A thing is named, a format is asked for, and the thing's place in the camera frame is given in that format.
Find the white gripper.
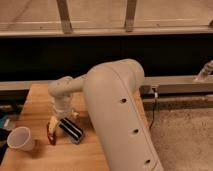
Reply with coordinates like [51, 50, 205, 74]
[48, 96, 80, 134]

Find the black striped eraser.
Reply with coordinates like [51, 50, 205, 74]
[59, 118, 84, 144]

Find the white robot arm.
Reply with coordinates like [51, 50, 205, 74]
[48, 59, 164, 171]

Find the red hair clip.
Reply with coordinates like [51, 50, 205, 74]
[46, 123, 56, 145]

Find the black cable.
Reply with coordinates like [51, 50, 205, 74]
[148, 87, 159, 131]

